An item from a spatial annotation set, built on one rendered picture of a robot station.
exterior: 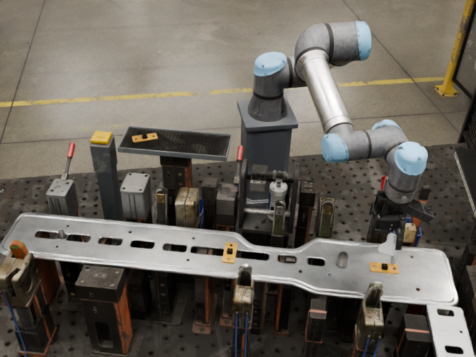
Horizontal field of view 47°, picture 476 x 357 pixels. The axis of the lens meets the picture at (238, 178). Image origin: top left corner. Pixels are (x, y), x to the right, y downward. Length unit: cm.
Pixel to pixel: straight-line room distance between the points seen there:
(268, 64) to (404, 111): 264
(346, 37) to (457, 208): 110
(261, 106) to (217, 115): 218
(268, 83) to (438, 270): 87
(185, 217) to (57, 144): 240
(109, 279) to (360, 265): 74
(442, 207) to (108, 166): 140
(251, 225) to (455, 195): 108
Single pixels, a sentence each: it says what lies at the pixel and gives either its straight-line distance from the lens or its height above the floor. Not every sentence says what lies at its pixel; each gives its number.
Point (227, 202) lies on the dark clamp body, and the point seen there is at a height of 107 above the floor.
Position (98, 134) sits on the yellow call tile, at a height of 116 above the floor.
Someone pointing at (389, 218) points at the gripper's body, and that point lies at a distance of 151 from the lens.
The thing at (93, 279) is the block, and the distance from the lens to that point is 161.
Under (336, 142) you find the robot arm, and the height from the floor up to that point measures 145.
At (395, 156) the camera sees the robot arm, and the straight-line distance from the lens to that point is 139.
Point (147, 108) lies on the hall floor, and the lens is 435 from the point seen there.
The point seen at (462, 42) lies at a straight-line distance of 473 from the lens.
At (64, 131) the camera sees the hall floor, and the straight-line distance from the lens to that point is 419.
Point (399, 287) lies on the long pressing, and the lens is 167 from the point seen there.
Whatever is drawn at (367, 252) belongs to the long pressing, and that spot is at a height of 100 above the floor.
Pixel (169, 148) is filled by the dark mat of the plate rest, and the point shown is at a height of 116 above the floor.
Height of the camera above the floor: 221
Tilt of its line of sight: 38 degrees down
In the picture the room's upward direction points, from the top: 2 degrees clockwise
